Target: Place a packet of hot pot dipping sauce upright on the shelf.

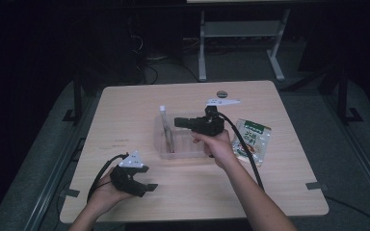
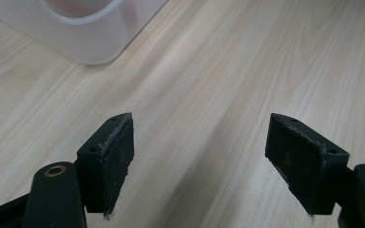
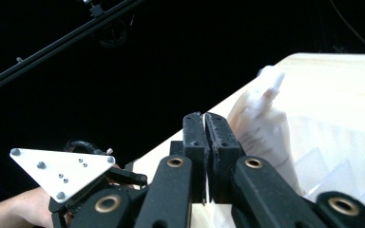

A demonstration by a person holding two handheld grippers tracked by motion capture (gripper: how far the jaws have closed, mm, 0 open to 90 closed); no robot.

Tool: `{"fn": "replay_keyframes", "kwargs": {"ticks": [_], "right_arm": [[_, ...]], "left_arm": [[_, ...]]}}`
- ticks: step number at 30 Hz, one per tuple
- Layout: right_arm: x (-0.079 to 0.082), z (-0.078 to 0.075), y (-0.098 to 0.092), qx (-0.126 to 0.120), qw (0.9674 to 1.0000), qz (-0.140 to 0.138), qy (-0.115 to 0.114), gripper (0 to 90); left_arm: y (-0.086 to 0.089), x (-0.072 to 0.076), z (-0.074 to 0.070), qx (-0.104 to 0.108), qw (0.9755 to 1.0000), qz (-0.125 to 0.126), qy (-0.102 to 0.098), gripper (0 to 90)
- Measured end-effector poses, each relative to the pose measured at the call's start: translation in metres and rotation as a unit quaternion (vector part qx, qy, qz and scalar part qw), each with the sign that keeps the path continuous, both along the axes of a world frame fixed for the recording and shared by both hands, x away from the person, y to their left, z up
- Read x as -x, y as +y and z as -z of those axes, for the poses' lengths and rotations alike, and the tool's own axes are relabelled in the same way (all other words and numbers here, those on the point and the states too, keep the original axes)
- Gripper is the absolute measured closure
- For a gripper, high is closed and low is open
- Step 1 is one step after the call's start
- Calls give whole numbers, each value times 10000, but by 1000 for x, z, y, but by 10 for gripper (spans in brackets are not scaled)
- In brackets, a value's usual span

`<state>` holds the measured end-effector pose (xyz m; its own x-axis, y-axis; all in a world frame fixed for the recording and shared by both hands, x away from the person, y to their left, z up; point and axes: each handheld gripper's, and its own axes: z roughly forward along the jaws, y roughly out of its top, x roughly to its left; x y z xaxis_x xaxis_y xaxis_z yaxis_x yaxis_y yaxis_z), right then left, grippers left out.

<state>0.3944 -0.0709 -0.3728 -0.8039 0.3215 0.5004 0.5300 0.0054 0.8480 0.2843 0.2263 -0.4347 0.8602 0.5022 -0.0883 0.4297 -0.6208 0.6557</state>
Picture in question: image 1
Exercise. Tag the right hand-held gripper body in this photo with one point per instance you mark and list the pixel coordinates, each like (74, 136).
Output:
(208, 125)

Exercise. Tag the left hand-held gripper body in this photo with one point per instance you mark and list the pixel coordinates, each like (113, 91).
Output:
(125, 181)

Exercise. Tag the clear plastic container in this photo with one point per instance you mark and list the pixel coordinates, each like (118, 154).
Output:
(183, 148)

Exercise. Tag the person's left hand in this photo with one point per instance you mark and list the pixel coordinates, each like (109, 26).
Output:
(104, 195)

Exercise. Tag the person's right hand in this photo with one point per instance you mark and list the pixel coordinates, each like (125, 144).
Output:
(220, 149)

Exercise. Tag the round grey table grommet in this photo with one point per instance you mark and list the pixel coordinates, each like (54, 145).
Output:
(222, 94)

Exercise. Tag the green white snack packet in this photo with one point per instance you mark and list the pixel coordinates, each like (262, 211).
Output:
(256, 138)

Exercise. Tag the grey tape piece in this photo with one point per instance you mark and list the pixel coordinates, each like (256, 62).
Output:
(72, 192)
(313, 185)

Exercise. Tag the black metal stand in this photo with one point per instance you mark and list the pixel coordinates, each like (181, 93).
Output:
(343, 96)
(77, 96)

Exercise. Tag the white metal table frame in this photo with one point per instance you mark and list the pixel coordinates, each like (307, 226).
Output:
(237, 29)

